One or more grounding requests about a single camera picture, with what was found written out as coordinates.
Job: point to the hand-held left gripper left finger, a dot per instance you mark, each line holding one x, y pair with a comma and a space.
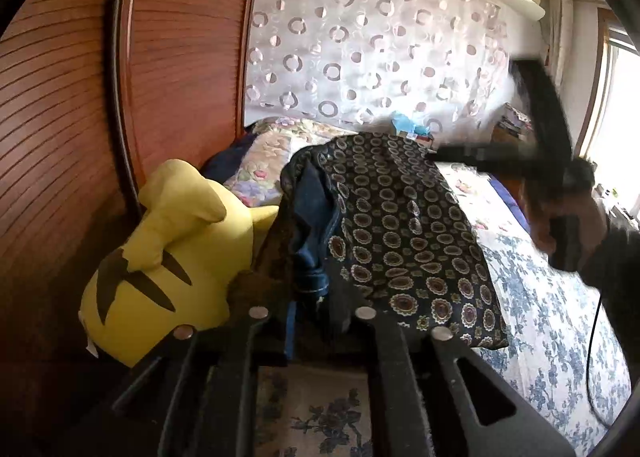
270, 337

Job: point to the teal tissue box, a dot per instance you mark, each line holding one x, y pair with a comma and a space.
422, 138

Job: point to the window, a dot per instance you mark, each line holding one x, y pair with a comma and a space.
620, 112

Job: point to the navy circle-print pajama top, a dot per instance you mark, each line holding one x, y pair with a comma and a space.
400, 237

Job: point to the sheer circle-print curtain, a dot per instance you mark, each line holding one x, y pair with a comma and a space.
350, 37

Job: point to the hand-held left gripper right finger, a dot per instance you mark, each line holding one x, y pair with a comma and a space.
380, 352

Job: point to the stack of magazines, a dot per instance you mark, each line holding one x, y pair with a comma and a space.
512, 122

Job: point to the blue floral bedsheet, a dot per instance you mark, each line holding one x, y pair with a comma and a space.
540, 337

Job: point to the wooden slatted wardrobe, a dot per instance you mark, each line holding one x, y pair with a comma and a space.
75, 87

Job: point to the pale window drape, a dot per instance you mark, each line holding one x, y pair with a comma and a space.
557, 27

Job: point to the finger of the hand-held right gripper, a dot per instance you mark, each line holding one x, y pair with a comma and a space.
475, 154
545, 102

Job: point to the yellow plush toy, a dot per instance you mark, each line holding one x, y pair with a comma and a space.
160, 247

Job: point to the person's right hand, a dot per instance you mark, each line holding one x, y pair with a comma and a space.
595, 222

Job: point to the navy blanket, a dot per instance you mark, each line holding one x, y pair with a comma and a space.
225, 164

